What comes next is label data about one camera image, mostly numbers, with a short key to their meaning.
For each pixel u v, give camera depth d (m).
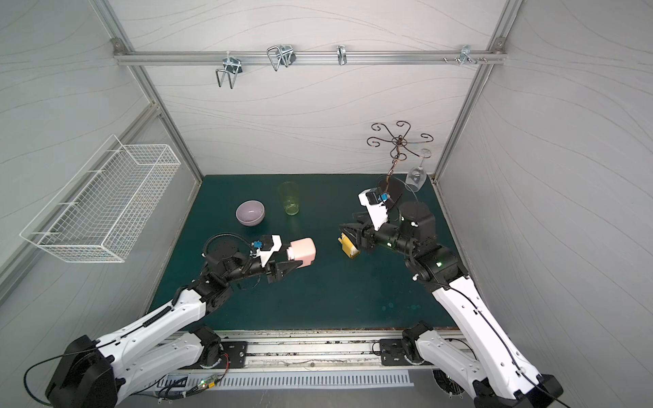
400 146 0.90
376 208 0.54
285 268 0.65
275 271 0.65
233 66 0.78
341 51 0.72
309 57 0.81
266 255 0.62
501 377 0.37
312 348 0.75
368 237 0.56
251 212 1.03
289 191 1.02
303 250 0.69
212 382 0.69
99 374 0.39
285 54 0.76
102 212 0.69
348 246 0.90
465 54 0.77
